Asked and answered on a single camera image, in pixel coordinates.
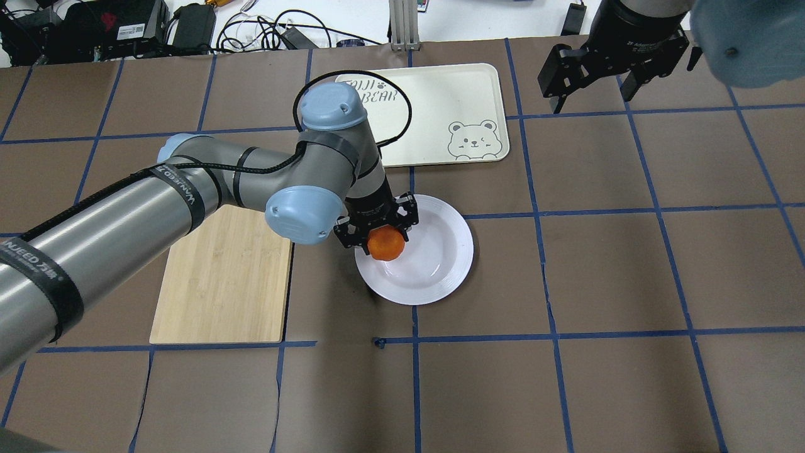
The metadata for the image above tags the orange fruit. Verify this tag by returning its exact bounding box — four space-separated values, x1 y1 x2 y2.
366 225 406 262

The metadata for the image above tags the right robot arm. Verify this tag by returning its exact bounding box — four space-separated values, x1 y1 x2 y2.
538 1 804 114

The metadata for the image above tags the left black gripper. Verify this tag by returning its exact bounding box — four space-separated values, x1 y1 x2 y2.
333 182 419 255

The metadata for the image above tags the black flat power brick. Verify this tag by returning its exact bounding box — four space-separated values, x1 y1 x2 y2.
170 4 216 55

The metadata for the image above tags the aluminium frame post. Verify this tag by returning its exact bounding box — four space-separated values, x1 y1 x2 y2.
389 0 421 52

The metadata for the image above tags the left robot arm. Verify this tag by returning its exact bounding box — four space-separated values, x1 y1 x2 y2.
1 71 419 373

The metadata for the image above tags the black power adapter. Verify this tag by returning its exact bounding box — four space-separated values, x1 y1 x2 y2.
560 1 587 35

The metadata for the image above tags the bamboo cutting board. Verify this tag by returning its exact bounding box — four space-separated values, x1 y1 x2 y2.
150 204 292 345

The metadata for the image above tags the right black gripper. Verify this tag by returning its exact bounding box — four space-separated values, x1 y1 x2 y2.
538 1 694 114

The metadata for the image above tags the black computer box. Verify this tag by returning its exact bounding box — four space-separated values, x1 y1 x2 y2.
2 1 169 67

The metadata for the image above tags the cream bear tray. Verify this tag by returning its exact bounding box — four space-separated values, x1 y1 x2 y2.
336 63 511 167

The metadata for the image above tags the white round plate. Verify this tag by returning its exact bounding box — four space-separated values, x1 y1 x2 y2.
354 193 474 306

